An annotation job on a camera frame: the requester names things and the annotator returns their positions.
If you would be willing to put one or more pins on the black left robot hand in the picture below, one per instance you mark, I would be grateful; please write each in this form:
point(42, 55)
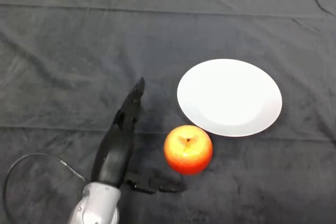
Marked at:
point(115, 150)

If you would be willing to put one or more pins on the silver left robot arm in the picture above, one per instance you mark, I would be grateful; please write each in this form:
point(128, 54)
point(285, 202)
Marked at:
point(95, 204)

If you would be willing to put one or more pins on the white round plate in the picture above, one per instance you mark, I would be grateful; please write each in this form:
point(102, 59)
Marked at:
point(231, 98)

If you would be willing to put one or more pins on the black cloth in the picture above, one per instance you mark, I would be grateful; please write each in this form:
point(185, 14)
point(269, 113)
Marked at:
point(236, 24)

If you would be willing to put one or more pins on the red yellow apple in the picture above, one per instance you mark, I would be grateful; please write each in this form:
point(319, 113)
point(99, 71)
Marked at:
point(188, 153)

